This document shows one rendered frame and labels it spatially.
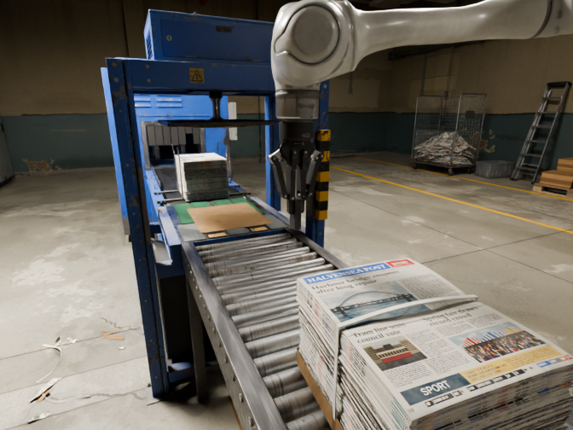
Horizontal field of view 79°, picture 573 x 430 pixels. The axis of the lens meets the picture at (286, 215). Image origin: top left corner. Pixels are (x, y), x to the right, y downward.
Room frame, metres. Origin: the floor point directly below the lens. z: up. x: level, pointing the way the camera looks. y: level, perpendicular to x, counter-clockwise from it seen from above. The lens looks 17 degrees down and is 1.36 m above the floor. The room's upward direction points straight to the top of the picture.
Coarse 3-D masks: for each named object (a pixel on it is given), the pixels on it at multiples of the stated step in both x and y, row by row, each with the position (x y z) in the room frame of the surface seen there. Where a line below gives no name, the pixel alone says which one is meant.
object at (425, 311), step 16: (400, 304) 0.55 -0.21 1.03; (432, 304) 0.55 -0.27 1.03; (448, 304) 0.55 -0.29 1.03; (464, 304) 0.55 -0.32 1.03; (480, 304) 0.55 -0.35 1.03; (336, 320) 0.50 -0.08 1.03; (368, 320) 0.50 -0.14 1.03; (384, 320) 0.50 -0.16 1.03; (400, 320) 0.50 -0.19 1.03; (416, 320) 0.50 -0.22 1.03; (336, 400) 0.49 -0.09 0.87; (336, 416) 0.48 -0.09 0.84
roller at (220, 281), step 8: (288, 264) 1.21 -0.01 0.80; (296, 264) 1.21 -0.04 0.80; (304, 264) 1.22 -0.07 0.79; (312, 264) 1.23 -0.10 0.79; (320, 264) 1.24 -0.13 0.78; (248, 272) 1.14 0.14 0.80; (256, 272) 1.15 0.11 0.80; (264, 272) 1.15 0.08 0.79; (272, 272) 1.16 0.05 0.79; (280, 272) 1.17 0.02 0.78; (216, 280) 1.09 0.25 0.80; (224, 280) 1.09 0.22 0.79; (232, 280) 1.10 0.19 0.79; (240, 280) 1.11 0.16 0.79
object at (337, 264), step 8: (288, 232) 1.58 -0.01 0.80; (296, 232) 1.57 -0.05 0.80; (304, 240) 1.47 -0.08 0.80; (312, 248) 1.37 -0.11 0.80; (320, 248) 1.37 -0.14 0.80; (320, 256) 1.30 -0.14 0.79; (328, 256) 1.29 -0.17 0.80; (336, 264) 1.21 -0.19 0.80; (344, 264) 1.21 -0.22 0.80; (568, 424) 0.51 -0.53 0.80
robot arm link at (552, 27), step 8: (552, 0) 0.73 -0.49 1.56; (560, 0) 0.72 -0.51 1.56; (568, 0) 0.71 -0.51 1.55; (552, 8) 0.73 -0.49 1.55; (560, 8) 0.73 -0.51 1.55; (568, 8) 0.71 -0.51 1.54; (552, 16) 0.73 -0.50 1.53; (560, 16) 0.73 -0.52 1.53; (568, 16) 0.72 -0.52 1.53; (552, 24) 0.74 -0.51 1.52; (560, 24) 0.73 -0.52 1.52; (568, 24) 0.72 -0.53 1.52; (544, 32) 0.75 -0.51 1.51; (552, 32) 0.76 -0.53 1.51; (560, 32) 0.75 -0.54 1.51; (568, 32) 0.74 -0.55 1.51
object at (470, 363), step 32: (448, 320) 0.50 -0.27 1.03; (480, 320) 0.50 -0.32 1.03; (512, 320) 0.50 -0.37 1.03; (352, 352) 0.44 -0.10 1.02; (384, 352) 0.42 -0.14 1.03; (416, 352) 0.42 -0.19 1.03; (448, 352) 0.42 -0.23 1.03; (480, 352) 0.41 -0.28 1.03; (512, 352) 0.41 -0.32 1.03; (544, 352) 0.42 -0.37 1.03; (352, 384) 0.43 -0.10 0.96; (384, 384) 0.36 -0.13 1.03; (416, 384) 0.36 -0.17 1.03; (448, 384) 0.36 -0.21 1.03; (480, 384) 0.36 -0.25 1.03; (512, 384) 0.36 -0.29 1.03; (544, 384) 0.38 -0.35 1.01; (352, 416) 0.43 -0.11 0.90; (384, 416) 0.35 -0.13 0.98; (416, 416) 0.31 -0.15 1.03; (448, 416) 0.33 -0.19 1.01; (480, 416) 0.35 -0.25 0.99; (512, 416) 0.36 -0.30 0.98; (544, 416) 0.38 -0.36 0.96
